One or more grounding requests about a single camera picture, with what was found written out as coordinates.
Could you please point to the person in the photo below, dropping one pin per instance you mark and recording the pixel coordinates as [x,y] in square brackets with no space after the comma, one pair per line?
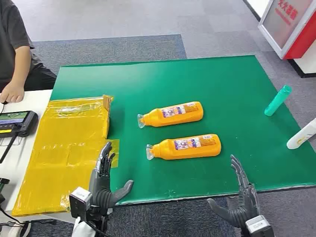
[12,32]

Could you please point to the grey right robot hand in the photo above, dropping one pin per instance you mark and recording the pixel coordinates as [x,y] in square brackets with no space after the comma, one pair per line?
[246,202]

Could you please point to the white plastic bottle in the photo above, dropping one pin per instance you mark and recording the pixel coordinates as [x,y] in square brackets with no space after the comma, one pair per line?
[302,134]

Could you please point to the black controller with screen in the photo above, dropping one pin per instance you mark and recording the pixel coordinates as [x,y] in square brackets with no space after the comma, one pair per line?
[17,122]

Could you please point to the teal plastic bottle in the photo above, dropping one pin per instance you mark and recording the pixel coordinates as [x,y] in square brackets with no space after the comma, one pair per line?
[277,100]

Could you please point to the green table mat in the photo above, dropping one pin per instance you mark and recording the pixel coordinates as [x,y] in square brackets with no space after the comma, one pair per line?
[187,78]

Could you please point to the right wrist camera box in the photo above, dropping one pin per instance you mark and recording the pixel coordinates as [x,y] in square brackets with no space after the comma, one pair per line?
[259,227]

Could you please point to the white plinth with black base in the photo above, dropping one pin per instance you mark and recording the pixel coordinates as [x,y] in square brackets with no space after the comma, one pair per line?
[306,62]

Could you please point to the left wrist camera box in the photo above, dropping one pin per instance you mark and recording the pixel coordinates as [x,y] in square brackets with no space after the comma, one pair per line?
[79,201]

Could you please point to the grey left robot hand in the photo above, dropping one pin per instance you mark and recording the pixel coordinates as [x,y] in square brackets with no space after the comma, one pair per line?
[99,193]

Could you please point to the red and white display stand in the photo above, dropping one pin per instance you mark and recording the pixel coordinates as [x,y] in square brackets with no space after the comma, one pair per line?
[289,23]

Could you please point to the black controller antenna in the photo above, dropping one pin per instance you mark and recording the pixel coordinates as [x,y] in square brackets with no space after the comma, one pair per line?
[7,149]

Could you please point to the person's forearm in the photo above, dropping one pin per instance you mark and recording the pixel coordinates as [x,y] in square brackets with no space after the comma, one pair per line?
[20,63]

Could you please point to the orange bottle with clear cap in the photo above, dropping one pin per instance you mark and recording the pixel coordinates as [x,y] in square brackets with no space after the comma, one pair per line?
[187,147]
[173,114]

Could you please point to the person's hand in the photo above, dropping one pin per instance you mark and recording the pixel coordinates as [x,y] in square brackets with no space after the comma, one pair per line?
[11,92]

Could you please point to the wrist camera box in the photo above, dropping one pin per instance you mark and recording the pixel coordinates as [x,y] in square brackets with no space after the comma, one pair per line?
[79,201]
[259,227]

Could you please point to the black device at table edge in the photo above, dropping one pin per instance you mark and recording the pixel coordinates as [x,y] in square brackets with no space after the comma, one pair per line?
[3,189]

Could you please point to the yellow plastic wrapped cardboard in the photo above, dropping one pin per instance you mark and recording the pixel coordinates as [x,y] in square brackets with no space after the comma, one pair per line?
[64,147]

